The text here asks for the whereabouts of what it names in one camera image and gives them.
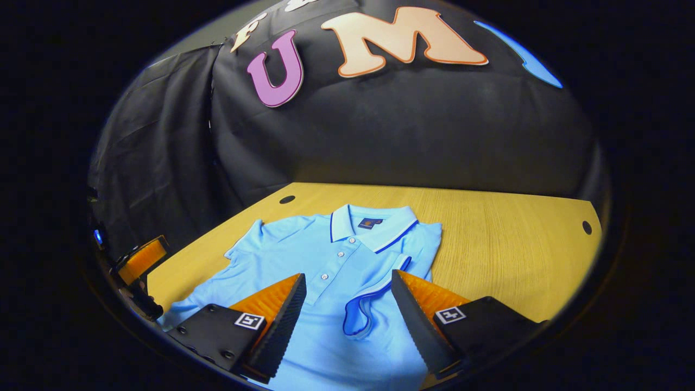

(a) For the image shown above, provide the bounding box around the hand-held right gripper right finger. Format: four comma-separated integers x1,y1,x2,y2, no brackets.
391,270,549,380

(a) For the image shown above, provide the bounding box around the light blue T-shirt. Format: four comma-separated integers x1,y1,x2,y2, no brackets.
157,204,443,391

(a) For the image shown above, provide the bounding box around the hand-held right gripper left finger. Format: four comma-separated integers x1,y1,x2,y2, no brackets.
166,273,307,384

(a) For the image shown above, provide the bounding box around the black backdrop cloth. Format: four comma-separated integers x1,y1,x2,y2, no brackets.
87,0,611,261

